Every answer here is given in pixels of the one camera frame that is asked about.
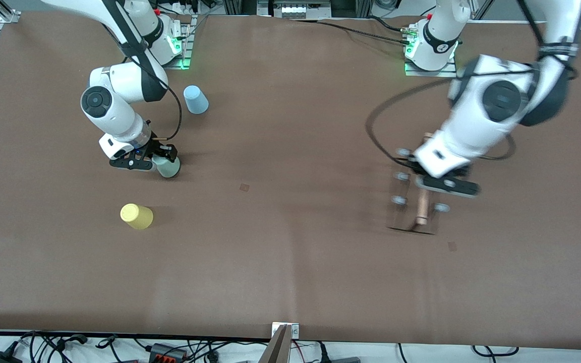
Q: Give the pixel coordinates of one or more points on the aluminium profile bracket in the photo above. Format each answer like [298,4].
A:
[281,343]

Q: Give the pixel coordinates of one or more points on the brown table mat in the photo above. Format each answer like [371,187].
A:
[295,277]

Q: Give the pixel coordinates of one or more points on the grey plastic box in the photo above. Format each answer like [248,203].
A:
[345,360]

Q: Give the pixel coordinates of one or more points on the aluminium corner extrusion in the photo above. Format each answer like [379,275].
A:
[5,12]

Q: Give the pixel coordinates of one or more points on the white power strip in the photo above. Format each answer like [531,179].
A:
[294,9]

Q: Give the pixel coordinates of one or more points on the pale green plastic cup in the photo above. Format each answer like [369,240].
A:
[169,169]

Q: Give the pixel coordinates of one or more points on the black power adapter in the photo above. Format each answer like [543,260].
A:
[0,357]

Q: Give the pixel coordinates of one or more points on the black orange connector box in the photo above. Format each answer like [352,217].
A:
[167,351]

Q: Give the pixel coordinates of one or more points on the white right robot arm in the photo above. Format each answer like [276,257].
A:
[114,113]

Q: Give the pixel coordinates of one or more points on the light blue plastic cup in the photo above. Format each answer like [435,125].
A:
[196,100]

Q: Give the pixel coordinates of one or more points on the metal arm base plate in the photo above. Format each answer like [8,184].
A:
[429,73]
[185,50]

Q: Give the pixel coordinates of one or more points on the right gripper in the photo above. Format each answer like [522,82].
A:
[157,147]

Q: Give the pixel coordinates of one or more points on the yellow plastic cup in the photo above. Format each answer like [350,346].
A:
[138,217]

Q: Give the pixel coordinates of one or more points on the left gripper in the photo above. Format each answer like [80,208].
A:
[416,168]

